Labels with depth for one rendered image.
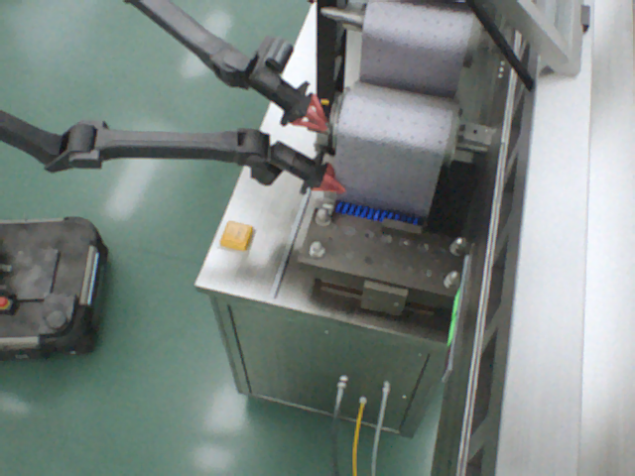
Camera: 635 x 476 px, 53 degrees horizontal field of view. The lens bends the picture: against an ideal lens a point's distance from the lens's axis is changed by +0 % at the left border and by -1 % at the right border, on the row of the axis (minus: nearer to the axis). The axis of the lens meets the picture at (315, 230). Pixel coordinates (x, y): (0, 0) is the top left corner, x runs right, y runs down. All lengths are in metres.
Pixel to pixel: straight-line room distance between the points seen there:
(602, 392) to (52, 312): 1.85
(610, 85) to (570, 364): 0.75
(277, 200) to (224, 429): 1.00
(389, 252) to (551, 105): 0.66
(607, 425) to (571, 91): 0.47
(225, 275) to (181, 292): 1.05
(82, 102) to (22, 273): 1.16
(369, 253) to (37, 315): 1.39
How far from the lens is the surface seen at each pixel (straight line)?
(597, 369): 1.01
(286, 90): 1.40
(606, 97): 1.35
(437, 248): 1.53
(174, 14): 1.51
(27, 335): 2.48
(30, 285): 2.55
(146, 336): 2.61
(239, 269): 1.63
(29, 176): 3.22
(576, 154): 0.92
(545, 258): 0.81
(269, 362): 1.97
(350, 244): 1.51
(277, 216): 1.71
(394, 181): 1.48
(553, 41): 0.99
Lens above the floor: 2.31
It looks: 57 degrees down
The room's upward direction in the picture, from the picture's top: straight up
